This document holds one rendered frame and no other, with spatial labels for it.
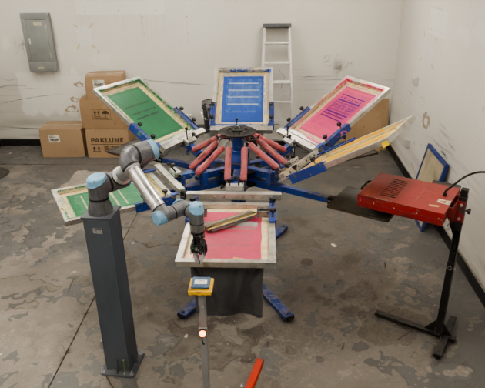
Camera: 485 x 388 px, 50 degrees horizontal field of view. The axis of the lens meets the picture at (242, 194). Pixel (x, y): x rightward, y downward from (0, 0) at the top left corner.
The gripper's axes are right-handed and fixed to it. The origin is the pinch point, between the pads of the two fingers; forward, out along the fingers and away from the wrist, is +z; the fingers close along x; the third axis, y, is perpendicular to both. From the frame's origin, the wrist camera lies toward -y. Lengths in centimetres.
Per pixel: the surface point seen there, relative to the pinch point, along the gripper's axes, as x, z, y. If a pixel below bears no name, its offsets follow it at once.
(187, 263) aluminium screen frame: -9.8, 12.7, -17.2
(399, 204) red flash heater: 123, 0, -72
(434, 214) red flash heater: 142, 1, -61
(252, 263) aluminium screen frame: 27.6, 12.1, -17.2
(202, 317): 0.3, 35.9, 2.0
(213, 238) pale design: 2, 15, -51
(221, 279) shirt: 8.6, 29.3, -26.4
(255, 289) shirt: 30, 36, -27
